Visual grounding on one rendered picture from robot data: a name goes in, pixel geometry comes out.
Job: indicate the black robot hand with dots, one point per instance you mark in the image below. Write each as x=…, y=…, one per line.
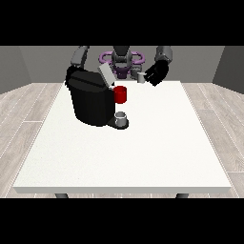
x=70, y=69
x=157, y=73

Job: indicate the small grey coffee pod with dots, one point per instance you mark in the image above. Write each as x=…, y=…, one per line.
x=140, y=77

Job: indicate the pale grey machine lid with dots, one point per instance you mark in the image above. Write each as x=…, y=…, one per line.
x=105, y=74

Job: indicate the black coffee machine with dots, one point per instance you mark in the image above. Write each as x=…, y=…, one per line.
x=90, y=101

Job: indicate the red pod holder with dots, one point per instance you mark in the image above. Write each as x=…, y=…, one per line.
x=120, y=94

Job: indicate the grey robot trunk purple rings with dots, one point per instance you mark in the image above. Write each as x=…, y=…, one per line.
x=122, y=62

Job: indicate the small grey cup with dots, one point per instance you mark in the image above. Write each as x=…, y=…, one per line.
x=120, y=119

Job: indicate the dark table leg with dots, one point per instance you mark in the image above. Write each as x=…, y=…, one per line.
x=182, y=195
x=62, y=195

